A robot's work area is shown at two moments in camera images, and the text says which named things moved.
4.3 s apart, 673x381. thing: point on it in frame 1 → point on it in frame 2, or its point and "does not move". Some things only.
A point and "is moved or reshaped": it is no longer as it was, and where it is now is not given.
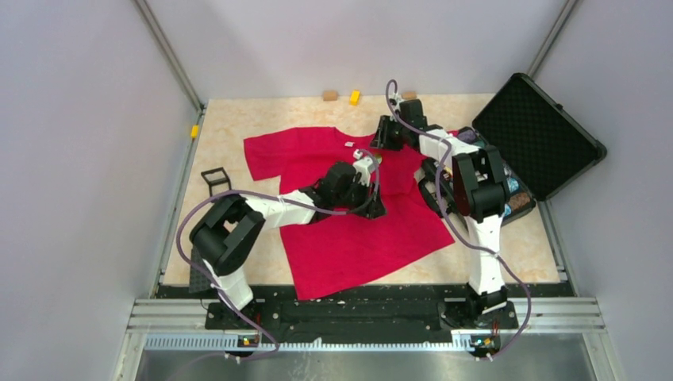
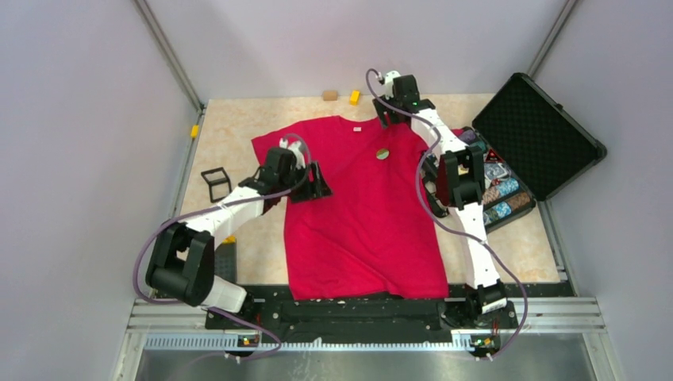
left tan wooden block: [330, 95] does not move
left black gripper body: [363, 205] → [308, 189]
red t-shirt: [340, 252] is moved or reshaped
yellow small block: [355, 98] does not move
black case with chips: [544, 145] does not move
